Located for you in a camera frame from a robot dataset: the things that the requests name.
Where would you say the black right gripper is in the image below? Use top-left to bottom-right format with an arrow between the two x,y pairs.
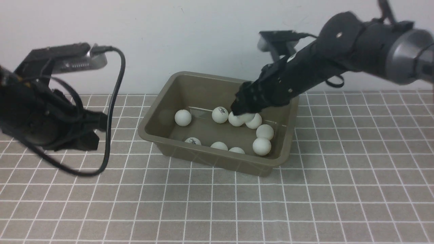
231,51 -> 326,116

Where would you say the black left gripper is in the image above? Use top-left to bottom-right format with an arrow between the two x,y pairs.
44,109 -> 107,151

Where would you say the white ping-pong ball with logo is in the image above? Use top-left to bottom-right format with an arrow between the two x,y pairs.
228,111 -> 244,127
210,141 -> 228,151
245,113 -> 262,129

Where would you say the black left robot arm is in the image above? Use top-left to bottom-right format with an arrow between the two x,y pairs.
1,68 -> 107,151

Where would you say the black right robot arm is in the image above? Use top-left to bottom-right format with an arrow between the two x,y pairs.
231,0 -> 434,116

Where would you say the olive green plastic bin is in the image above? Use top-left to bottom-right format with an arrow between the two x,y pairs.
138,71 -> 299,177

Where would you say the grey checkered tablecloth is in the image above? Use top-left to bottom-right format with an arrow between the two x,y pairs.
0,90 -> 434,244

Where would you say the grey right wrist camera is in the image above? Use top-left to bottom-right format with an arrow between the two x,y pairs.
257,30 -> 300,62

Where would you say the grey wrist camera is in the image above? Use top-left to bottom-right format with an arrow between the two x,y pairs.
14,43 -> 107,78
257,30 -> 300,62

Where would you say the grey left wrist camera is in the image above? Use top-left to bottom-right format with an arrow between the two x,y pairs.
14,43 -> 107,78

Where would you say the black camera cable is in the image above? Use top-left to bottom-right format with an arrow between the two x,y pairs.
0,46 -> 126,177

